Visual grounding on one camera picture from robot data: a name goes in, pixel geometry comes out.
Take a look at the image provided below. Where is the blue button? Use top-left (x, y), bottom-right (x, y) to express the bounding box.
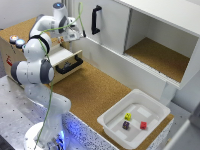
top-left (15, 38), bottom-right (27, 49)

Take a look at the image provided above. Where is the white sliding door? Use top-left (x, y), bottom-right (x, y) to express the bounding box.
top-left (71, 0), bottom-right (131, 56)

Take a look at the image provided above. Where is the green cable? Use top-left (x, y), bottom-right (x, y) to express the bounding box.
top-left (33, 1), bottom-right (85, 150)

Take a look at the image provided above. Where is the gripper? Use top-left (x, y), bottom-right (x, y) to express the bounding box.
top-left (61, 26), bottom-right (84, 43)

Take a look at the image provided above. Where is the white plastic box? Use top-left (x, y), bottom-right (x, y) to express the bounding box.
top-left (96, 88), bottom-right (172, 150)

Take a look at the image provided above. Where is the purple block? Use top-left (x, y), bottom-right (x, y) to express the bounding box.
top-left (121, 120), bottom-right (131, 131)

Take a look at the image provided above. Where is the yellow block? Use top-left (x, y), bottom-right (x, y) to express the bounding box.
top-left (124, 112), bottom-right (133, 122)

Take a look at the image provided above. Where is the black drawer handle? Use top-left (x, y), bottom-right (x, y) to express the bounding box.
top-left (54, 54), bottom-right (84, 75)

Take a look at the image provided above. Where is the wooden drawer box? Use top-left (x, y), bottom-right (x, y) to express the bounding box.
top-left (0, 16), bottom-right (84, 88)

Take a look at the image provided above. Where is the wooden drawer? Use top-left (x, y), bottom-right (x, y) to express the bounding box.
top-left (48, 44), bottom-right (84, 86)

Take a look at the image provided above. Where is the black door handle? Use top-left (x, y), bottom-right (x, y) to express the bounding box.
top-left (90, 4), bottom-right (103, 36)

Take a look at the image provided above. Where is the red button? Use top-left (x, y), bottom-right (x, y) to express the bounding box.
top-left (9, 34), bottom-right (19, 45)

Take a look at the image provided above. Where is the pink block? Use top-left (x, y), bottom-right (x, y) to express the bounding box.
top-left (139, 121), bottom-right (148, 131)

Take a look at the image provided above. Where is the white cabinet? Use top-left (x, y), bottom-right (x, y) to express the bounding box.
top-left (68, 0), bottom-right (200, 107)

